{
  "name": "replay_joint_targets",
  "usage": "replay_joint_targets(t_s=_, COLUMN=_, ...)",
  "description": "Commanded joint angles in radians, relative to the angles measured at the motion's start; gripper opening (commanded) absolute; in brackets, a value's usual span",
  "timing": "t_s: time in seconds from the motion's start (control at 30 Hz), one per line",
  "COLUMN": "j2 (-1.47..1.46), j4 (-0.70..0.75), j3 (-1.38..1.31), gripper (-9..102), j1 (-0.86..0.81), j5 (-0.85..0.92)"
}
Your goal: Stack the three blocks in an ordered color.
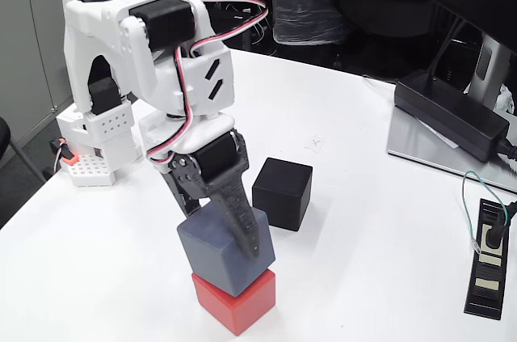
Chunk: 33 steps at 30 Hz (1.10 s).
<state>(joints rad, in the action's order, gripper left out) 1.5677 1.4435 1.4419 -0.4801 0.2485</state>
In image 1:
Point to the silver monitor stand neck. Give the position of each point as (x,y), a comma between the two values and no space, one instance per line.
(486,67)

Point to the black power plug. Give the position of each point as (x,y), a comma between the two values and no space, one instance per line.
(493,235)

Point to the bin with plastic bag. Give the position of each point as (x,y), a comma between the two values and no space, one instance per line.
(303,2)

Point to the crumpled white plastic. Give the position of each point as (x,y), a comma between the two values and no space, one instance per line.
(507,99)

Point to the red cube block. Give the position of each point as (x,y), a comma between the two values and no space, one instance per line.
(250,305)

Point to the black power strip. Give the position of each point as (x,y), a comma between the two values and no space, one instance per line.
(486,293)

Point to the black chair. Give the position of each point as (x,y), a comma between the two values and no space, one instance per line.
(3,136)

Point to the black computer tower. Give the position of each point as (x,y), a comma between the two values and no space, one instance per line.
(238,40)

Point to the black cube block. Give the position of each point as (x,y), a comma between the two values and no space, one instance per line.
(282,196)

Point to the silver monitor stand base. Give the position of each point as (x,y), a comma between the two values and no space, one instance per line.
(408,140)

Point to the black power adapter brick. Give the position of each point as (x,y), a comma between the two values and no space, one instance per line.
(448,111)

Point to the grey cube block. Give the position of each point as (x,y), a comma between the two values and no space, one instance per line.
(210,249)

